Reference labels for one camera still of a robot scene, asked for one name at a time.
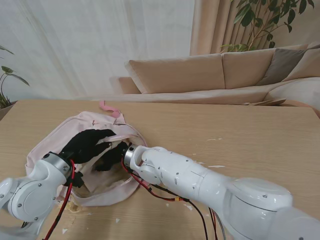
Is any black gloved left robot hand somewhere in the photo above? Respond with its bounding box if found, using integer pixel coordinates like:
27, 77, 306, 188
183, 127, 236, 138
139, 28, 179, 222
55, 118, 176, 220
59, 128, 117, 165

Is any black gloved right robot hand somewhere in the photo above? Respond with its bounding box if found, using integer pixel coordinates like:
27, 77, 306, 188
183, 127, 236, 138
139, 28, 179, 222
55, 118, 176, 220
94, 141, 131, 173

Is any pink fabric backpack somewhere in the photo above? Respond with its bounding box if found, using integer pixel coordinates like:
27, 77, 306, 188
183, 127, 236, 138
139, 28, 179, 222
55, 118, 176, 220
24, 99, 149, 208

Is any yellow yarn zipper pull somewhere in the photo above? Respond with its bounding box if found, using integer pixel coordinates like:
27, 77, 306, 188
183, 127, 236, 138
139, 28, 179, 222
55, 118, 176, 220
57, 199, 83, 214

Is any broad-leaved green plant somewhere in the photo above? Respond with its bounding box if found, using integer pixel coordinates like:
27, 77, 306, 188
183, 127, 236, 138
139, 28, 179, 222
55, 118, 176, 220
0, 44, 31, 110

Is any white sheer curtain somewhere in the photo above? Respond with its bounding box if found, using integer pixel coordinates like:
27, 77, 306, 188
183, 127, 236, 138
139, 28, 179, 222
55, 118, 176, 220
0, 0, 196, 101

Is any beige sofa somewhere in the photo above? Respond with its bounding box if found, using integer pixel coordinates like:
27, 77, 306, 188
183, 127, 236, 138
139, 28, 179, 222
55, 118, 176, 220
117, 43, 320, 116

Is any flat brown cardboard piece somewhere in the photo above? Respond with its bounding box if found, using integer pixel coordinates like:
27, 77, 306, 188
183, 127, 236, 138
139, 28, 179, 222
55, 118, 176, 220
243, 99, 287, 107

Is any beige pleated curtain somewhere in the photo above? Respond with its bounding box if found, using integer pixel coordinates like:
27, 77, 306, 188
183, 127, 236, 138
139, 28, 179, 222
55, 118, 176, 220
189, 0, 320, 56

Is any grey sofa cushion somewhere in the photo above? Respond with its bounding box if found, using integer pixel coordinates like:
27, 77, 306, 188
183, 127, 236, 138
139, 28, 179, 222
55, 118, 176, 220
257, 47, 308, 86

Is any white beanbag cushion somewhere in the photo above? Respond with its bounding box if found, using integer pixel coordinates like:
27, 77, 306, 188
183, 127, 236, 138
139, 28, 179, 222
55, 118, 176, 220
264, 76, 320, 113

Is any tall small-leaved green plant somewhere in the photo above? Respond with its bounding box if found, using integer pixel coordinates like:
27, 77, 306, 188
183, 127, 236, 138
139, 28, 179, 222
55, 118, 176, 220
219, 0, 316, 53

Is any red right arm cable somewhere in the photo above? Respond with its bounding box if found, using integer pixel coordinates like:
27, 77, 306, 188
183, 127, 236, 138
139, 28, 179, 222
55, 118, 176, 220
120, 159, 226, 240

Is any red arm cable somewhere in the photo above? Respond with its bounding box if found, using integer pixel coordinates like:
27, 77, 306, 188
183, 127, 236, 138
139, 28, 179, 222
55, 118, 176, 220
44, 159, 76, 240
120, 159, 226, 240

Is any red left arm cable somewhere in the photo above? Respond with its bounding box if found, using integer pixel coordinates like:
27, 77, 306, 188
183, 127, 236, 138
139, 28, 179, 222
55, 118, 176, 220
44, 159, 76, 240

